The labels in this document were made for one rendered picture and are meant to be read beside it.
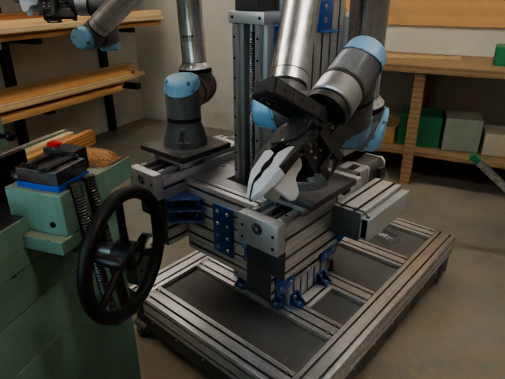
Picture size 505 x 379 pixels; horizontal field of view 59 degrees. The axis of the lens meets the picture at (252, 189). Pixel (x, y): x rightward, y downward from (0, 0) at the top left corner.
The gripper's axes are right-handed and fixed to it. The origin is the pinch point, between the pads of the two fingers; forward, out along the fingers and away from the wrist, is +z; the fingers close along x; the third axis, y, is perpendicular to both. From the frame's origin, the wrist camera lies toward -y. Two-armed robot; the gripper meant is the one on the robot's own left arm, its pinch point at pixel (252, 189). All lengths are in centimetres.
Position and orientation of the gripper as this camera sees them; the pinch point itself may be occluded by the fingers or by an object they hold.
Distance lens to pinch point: 58.9
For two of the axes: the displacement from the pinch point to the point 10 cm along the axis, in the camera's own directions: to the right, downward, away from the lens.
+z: -5.3, 7.1, -4.6
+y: 5.7, 7.0, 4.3
